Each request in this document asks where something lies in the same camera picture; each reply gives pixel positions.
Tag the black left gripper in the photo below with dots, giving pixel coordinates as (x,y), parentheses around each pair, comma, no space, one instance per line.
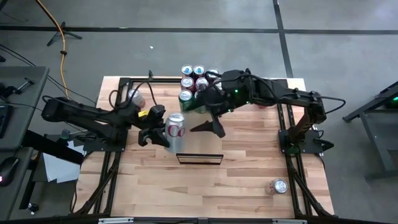
(149,124)

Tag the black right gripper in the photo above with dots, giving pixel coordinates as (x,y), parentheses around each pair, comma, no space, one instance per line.
(220,102)

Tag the silver Diet Coke can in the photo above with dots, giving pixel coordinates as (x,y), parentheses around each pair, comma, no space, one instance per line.
(279,185)
(175,132)

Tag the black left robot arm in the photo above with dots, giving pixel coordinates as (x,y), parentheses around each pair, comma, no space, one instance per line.
(81,113)

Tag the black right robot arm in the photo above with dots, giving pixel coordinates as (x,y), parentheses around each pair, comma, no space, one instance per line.
(280,93)

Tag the yellow label tag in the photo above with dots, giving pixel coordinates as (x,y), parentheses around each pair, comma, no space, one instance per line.
(143,113)

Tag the grey round cap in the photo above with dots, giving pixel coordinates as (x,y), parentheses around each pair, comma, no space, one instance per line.
(65,134)

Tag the white paper sheets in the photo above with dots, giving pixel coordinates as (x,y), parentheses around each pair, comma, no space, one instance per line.
(59,168)

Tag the black stand beam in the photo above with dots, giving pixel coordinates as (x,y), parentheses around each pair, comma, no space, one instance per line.
(53,149)

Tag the black tripod stand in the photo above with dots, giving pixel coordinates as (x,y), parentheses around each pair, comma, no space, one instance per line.
(73,35)

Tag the black caster wheel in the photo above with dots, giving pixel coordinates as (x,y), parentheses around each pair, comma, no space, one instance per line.
(32,207)

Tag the black clamp tool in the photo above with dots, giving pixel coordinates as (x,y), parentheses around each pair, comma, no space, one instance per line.
(23,84)

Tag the black computer mouse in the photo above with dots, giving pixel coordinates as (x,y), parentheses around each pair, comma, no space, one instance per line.
(7,169)

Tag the black keyboard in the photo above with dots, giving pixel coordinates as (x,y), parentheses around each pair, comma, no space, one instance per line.
(3,121)

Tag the dark grey metal desk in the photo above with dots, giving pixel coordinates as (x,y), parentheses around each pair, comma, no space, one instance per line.
(377,140)

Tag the black device green light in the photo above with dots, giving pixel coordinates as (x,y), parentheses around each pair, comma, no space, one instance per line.
(394,100)

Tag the wooden shelf black metal frame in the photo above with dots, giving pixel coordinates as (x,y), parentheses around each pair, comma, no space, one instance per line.
(199,146)

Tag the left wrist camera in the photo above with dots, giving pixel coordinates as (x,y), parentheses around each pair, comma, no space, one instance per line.
(157,112)

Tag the black aluminium table frame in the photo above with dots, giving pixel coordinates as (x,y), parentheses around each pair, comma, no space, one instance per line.
(164,80)

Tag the silver metal bracket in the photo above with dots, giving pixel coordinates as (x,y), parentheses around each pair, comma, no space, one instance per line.
(115,221)
(289,221)

